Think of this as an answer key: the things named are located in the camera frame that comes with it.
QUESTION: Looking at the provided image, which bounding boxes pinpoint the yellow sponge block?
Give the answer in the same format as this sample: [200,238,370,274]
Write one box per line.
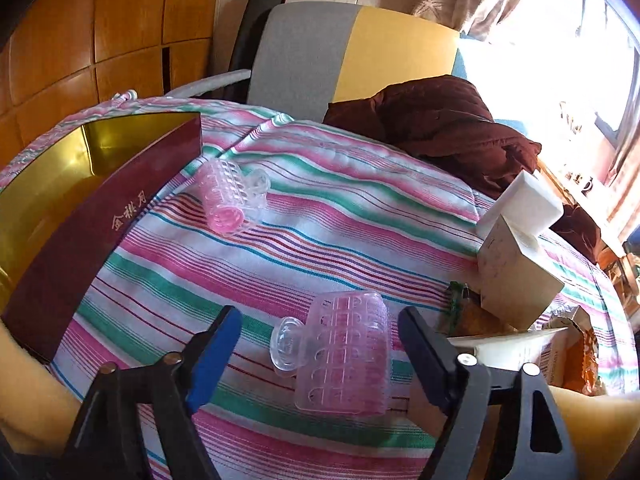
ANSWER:
[470,383,640,480]

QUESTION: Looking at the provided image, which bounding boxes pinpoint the orange snack bag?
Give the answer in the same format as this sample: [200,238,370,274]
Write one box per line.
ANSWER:
[548,307,606,396]

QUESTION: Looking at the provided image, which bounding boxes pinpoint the maroon cloth pile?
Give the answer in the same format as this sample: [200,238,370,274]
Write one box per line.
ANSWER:
[323,75,604,264]

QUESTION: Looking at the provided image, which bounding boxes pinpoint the white foam block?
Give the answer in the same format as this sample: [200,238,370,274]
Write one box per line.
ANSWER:
[475,171,564,238]

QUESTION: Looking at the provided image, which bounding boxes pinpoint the white small carton box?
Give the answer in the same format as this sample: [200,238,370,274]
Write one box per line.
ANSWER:
[477,216,564,332]

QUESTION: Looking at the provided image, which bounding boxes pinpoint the wooden wardrobe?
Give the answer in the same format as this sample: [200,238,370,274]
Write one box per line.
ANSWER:
[1,0,216,165]

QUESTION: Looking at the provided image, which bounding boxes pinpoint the pink hair roller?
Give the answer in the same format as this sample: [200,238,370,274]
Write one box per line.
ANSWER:
[269,290,392,416]
[195,158,271,235]

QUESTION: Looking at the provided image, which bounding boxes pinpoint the black rolled mat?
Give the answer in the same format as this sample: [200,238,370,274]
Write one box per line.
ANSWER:
[229,0,286,72]

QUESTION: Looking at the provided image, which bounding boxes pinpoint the striped tablecloth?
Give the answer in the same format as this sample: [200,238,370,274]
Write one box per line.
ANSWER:
[0,90,626,480]

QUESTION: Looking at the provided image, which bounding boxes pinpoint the green cracker pack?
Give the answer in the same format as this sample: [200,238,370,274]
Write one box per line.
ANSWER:
[446,281,480,336]

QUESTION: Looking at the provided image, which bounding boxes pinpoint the grey yellow chair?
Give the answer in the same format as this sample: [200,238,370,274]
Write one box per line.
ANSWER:
[169,1,460,122]

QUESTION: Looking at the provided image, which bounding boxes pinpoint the beige barcode carton box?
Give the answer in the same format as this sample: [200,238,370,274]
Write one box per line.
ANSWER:
[408,327,573,438]

